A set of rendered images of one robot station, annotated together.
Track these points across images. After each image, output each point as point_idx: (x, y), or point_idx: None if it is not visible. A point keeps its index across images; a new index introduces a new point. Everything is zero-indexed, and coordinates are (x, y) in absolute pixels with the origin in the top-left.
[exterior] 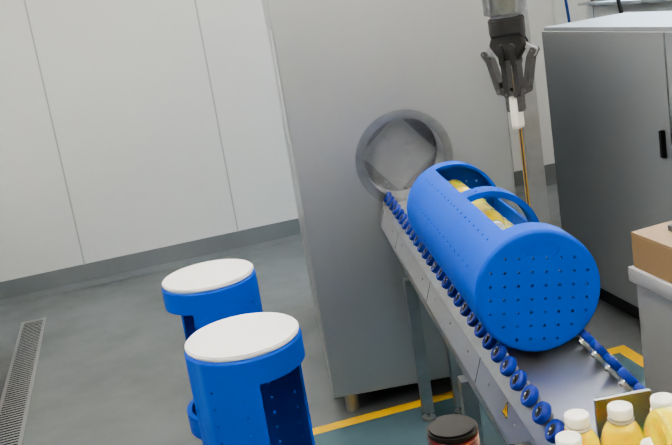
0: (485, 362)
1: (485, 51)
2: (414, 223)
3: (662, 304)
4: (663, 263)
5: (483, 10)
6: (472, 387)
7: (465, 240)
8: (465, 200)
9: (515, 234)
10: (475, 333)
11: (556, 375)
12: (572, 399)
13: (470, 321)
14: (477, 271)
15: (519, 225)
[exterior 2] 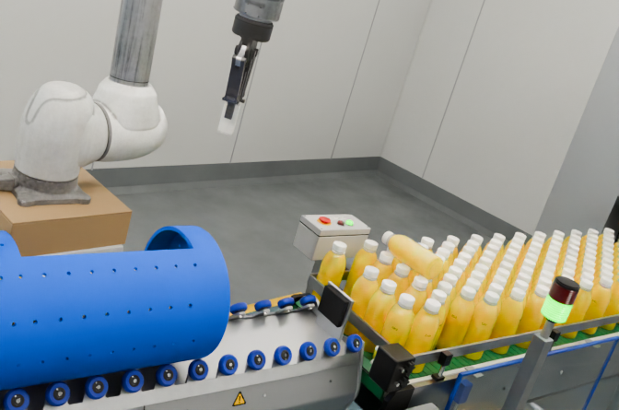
0: (171, 398)
1: (242, 56)
2: None
3: None
4: (63, 236)
5: (270, 14)
6: None
7: (149, 287)
8: (30, 259)
9: (216, 242)
10: (136, 389)
11: None
12: (251, 346)
13: (105, 391)
14: (225, 295)
15: (191, 236)
